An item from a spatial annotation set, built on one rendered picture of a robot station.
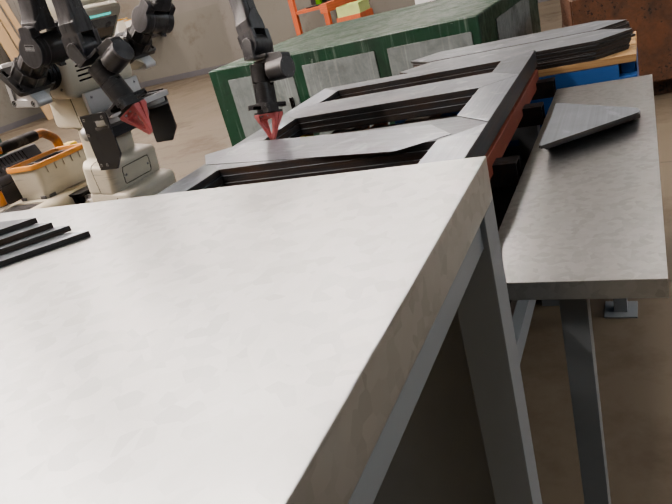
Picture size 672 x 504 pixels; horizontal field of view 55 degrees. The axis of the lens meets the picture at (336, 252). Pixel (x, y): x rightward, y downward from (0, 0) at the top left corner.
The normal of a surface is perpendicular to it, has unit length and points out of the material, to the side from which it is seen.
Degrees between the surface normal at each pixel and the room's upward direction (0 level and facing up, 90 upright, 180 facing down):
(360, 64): 90
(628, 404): 0
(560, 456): 0
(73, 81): 98
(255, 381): 0
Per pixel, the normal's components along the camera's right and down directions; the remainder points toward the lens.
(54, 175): 0.89, 0.00
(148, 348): -0.25, -0.89
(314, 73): -0.43, 0.46
